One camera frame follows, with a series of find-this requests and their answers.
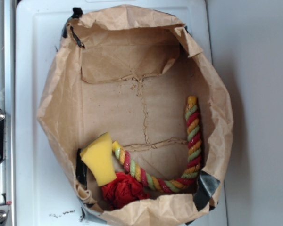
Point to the yellow green sponge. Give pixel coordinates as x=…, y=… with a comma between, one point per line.
x=97, y=156

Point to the red yellow green rope toy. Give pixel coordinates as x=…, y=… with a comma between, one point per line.
x=194, y=157

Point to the aluminium frame rail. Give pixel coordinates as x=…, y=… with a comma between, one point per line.
x=7, y=104

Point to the red crumpled cloth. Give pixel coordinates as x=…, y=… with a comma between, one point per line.
x=123, y=190

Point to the brown paper bag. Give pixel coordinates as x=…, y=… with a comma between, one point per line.
x=130, y=43

